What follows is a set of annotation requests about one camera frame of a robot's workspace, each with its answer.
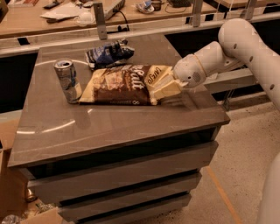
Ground wooden background desk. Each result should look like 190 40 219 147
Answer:
0 0 218 39

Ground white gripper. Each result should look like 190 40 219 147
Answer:
150 54 207 105

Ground metal rail post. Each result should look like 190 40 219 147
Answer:
94 2 108 40

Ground silver blue redbull can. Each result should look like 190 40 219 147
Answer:
53 58 82 104

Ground cardboard box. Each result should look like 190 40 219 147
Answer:
0 119 63 224

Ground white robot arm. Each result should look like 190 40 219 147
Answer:
173 18 280 224

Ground white papers on desk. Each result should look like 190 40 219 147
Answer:
40 2 87 20

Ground brown sea salt chip bag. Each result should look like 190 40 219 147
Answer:
80 65 172 106

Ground grey drawer cabinet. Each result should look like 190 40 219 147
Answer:
8 42 229 224

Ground blue chip bag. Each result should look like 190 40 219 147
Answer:
85 38 135 70

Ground black cable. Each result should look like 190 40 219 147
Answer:
106 10 130 33

